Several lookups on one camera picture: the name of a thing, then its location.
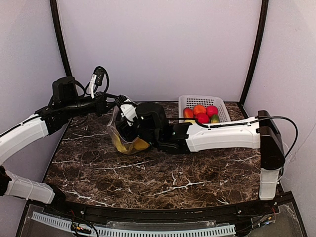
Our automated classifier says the clear zip top bag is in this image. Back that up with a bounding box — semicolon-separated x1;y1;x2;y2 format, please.
107;95;150;155

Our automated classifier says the yellow toy lemon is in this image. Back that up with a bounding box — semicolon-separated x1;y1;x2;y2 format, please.
133;138;150;152

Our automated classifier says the yellow toy pear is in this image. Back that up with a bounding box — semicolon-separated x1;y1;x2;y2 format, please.
112;136;128;154

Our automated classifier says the cream toy apple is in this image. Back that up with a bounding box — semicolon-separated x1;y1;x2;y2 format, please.
184;119;196;123

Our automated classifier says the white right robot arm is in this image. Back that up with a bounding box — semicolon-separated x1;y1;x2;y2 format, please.
116;99;288;201

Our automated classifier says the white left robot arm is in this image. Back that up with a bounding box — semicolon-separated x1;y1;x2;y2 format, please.
0;77;117;204

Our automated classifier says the red orange toy mango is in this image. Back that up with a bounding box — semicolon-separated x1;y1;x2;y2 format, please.
183;108;194;119

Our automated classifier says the white plastic basket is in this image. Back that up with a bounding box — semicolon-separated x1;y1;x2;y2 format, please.
178;95;231;122

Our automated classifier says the orange toy fruit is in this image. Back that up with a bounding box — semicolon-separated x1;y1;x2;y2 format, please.
193;104;207;116

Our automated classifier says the red toy apple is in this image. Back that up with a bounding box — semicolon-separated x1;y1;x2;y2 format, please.
195;113;210;124

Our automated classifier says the pink red toy fruit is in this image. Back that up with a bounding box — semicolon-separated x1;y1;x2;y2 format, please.
206;105;218;118

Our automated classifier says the green orange toy cucumber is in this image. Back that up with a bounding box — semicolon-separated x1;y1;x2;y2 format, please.
210;114;220;123

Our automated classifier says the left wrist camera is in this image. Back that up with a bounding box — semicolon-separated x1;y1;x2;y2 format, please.
85;66;110;99

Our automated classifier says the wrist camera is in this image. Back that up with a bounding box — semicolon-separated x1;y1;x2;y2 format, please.
85;66;110;99
116;95;137;126

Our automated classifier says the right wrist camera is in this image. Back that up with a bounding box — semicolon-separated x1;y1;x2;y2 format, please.
116;95;137;126

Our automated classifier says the white slotted cable duct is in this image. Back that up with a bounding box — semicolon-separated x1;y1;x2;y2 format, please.
32;211;236;237

